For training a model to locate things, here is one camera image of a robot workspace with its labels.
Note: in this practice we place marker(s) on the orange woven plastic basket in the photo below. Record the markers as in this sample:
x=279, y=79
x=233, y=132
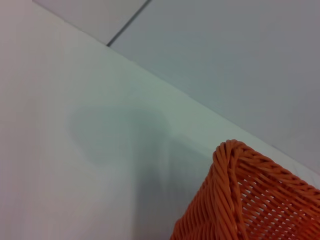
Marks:
x=250, y=195

